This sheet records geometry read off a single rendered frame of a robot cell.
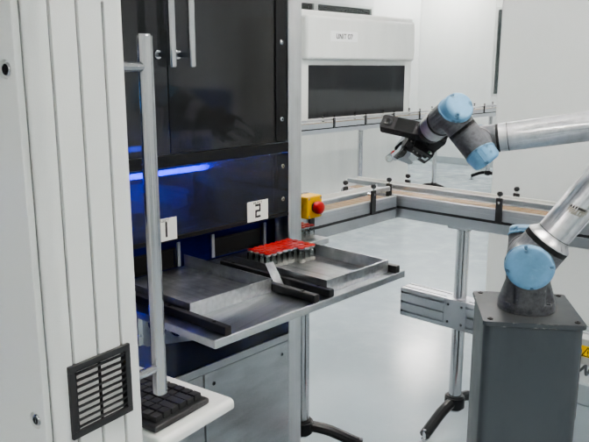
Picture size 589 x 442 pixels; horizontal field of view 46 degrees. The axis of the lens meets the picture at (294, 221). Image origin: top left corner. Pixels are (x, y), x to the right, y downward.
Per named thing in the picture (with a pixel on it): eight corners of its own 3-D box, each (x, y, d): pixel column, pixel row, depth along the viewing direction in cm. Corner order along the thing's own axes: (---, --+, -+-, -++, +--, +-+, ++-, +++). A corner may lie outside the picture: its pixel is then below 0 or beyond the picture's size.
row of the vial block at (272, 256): (262, 268, 195) (262, 253, 194) (305, 256, 207) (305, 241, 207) (267, 270, 193) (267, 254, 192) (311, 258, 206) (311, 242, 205)
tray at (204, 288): (105, 287, 179) (104, 274, 179) (185, 266, 198) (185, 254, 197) (190, 318, 157) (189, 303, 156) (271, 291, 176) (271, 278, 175)
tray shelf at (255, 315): (88, 298, 176) (88, 291, 176) (280, 247, 227) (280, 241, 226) (215, 349, 145) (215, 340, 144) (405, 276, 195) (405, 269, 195)
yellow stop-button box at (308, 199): (290, 217, 226) (290, 194, 225) (305, 213, 231) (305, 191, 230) (308, 219, 221) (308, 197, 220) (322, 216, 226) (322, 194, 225)
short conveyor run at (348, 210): (280, 251, 229) (280, 203, 226) (247, 243, 239) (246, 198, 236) (399, 218, 278) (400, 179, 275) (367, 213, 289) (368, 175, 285)
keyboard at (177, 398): (18, 377, 145) (17, 366, 144) (74, 354, 156) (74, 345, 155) (155, 434, 122) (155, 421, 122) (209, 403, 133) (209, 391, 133)
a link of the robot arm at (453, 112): (462, 127, 168) (440, 99, 168) (440, 144, 178) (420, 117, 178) (483, 111, 171) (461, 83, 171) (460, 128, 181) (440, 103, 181)
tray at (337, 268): (234, 267, 197) (233, 255, 196) (296, 250, 215) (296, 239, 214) (326, 294, 174) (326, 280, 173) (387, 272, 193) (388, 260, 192)
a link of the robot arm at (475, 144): (503, 150, 179) (476, 116, 180) (500, 155, 169) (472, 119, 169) (478, 168, 182) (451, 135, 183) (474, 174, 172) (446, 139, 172)
